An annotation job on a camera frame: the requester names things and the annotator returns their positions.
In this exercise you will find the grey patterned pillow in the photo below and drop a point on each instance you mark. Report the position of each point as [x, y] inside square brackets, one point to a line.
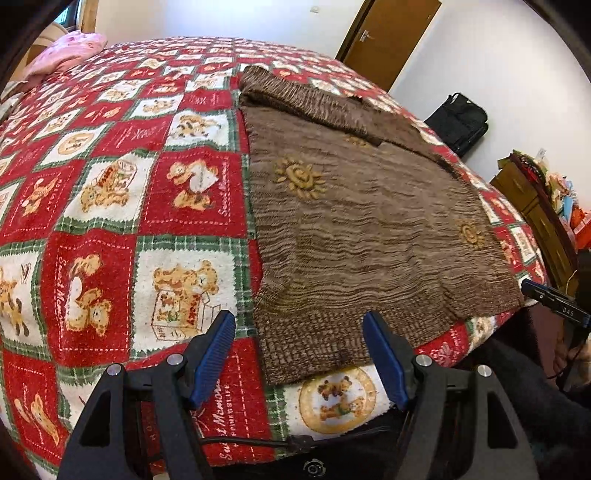
[7, 104]

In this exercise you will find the brown wooden door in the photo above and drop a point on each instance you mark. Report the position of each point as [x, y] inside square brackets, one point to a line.
[392, 37]

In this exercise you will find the yellow patterned curtain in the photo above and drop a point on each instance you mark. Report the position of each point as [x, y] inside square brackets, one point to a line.
[87, 14]

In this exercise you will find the person's dark trouser leg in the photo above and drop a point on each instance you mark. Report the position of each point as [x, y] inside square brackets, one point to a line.
[521, 392]

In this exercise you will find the black bag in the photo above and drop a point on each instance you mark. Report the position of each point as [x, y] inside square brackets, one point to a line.
[459, 122]

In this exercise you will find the pile of colourful clutter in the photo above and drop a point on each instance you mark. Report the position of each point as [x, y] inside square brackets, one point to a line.
[563, 194]

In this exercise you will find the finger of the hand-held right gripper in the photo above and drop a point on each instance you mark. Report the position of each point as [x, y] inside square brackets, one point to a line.
[538, 291]

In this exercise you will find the red bear printed blanket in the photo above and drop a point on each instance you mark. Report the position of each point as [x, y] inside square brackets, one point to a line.
[115, 207]

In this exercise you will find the wooden cabinet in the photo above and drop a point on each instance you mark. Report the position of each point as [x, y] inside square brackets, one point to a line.
[540, 217]

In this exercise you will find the brown knitted sweater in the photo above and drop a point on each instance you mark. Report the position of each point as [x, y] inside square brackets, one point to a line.
[360, 230]

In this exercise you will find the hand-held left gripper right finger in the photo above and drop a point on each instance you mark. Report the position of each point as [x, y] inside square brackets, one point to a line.
[385, 364]

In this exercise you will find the pink pillow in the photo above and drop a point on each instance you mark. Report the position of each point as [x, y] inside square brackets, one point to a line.
[69, 50]

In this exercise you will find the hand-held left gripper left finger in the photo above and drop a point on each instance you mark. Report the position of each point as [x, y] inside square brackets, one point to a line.
[214, 355]

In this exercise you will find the cream wooden headboard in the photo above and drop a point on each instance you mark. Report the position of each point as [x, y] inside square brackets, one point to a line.
[51, 34]

